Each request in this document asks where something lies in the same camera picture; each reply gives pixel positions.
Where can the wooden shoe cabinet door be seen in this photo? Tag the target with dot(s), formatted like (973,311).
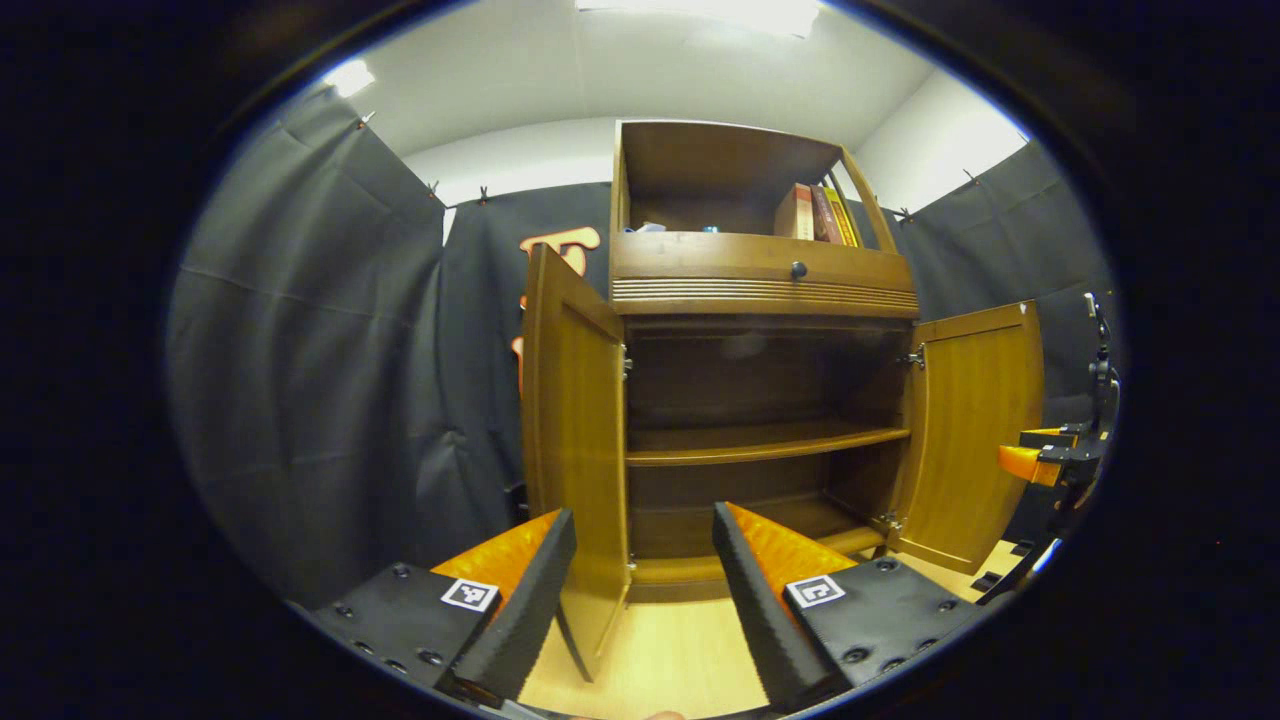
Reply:
(970,430)
(575,450)

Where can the small ceiling light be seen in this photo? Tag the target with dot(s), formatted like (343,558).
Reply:
(348,77)

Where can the white and blue small item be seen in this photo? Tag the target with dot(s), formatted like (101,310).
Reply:
(648,228)

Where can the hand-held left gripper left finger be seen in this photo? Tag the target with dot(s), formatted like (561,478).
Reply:
(525,620)

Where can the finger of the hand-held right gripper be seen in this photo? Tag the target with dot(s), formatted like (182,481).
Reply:
(1028,465)
(1045,437)

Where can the metal door hinge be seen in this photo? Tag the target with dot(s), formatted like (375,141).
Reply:
(888,522)
(912,357)

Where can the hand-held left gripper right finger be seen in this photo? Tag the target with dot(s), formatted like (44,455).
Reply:
(765,620)

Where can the yellow book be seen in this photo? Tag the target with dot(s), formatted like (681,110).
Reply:
(845,218)

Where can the wooden double-door shoe cabinet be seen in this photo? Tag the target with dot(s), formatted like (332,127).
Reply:
(720,380)

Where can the beige and red book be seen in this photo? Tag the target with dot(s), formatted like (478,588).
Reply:
(793,212)

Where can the wooden cabinet drawer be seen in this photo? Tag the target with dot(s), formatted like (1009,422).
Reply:
(700,265)

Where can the large ceiling light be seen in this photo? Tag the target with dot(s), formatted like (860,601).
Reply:
(720,12)

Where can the wooden cabinet shelf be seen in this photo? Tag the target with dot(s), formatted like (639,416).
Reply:
(760,440)

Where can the dark red book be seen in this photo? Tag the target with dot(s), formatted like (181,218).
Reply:
(825,215)

